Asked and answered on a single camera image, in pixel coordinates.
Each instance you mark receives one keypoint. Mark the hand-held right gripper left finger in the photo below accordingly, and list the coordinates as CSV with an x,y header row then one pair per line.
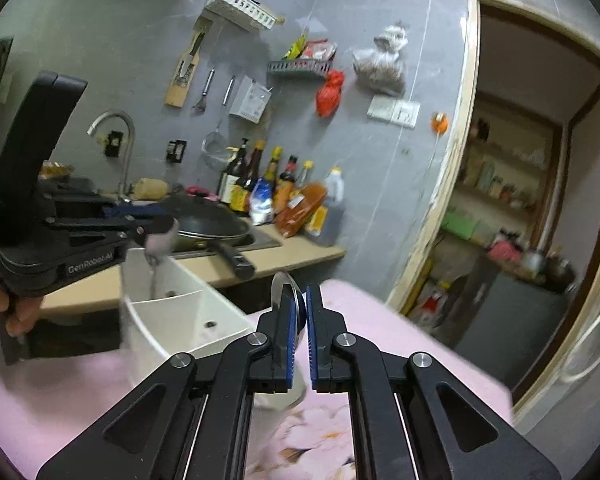
x,y
291,340

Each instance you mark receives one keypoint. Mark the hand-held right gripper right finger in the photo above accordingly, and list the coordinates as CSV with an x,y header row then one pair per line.
x,y
313,345

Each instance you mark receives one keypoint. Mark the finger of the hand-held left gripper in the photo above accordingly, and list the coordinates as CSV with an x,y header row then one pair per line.
x,y
130,222

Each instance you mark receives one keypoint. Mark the metal fork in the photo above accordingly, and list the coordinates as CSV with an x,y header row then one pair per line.
x,y
158,245

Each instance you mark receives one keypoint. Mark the metal spoon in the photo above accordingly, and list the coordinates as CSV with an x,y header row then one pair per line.
x,y
280,290

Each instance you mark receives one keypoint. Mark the white plastic utensil holder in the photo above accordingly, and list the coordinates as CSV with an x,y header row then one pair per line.
x,y
180,320

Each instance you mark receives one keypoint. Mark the beige sponge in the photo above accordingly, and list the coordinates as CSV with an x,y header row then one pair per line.
x,y
150,188

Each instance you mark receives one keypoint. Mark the chrome faucet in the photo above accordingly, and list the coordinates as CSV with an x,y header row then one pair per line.
x,y
127,160

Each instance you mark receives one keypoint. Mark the pink floral tablecloth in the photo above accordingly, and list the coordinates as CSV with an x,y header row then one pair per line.
x,y
380,320

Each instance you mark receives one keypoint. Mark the black wok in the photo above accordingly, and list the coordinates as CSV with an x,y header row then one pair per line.
x,y
205,222

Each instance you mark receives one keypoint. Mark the pink scrubber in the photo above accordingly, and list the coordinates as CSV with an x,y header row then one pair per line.
x,y
201,191

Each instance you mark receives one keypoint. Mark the beige kitchen counter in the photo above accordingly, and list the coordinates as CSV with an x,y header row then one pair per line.
x,y
290,256

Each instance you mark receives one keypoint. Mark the row of condiment bottles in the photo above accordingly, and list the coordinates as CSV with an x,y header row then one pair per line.
x,y
240,180

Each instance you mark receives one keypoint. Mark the large dark vinegar jug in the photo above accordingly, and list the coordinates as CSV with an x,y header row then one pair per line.
x,y
332,220

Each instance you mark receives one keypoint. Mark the orange sauce pouch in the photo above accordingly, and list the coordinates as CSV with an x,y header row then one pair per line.
x,y
300,210

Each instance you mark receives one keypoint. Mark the blue white packet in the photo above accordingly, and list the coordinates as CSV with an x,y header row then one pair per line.
x,y
262,202

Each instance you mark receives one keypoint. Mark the large metal peeler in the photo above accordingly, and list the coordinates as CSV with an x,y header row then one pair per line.
x,y
205,90

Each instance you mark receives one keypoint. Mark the wooden knife holder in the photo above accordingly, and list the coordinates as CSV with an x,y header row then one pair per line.
x,y
180,77

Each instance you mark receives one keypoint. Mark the small metal peeler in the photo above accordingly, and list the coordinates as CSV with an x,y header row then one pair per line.
x,y
229,91

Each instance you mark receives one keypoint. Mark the white hanging package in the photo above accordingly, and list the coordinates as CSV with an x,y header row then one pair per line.
x,y
250,100

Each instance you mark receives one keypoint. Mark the black cabinet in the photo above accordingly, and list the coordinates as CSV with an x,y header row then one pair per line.
x,y
505,320

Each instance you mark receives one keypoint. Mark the pink cloth bundle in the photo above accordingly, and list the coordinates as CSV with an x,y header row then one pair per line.
x,y
505,250

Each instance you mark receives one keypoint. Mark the small steel pot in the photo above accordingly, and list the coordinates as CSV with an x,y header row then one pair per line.
x,y
533,261

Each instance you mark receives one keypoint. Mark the red plastic bag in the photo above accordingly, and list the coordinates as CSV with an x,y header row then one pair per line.
x,y
330,95

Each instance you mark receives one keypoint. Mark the yellow snack packet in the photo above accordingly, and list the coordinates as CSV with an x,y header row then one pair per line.
x,y
295,47

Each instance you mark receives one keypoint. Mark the red white snack packet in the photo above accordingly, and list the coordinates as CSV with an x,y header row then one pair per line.
x,y
320,50

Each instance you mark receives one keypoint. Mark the dark cooking pot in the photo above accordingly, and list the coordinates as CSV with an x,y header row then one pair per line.
x,y
560,270

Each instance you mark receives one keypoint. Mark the wooden shelf unit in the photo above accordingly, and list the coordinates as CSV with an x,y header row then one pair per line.
x,y
505,170

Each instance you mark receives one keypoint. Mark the clear bag of dried goods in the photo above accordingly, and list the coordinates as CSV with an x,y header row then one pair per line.
x,y
380,67

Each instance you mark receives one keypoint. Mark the black wall outlet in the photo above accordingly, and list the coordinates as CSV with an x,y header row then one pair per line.
x,y
176,151
112,144

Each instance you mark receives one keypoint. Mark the grey wall shelf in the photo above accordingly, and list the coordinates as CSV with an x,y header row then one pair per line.
x,y
300,67

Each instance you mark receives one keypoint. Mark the white wall rack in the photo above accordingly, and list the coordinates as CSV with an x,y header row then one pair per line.
x,y
240,7

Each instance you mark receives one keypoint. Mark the white light switch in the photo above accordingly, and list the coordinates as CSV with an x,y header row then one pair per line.
x,y
394,111

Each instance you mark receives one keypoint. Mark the orange wall hook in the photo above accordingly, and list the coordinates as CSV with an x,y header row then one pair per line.
x,y
439,123

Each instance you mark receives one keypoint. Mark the wooden door frame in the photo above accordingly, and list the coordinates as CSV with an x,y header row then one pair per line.
x,y
462,110

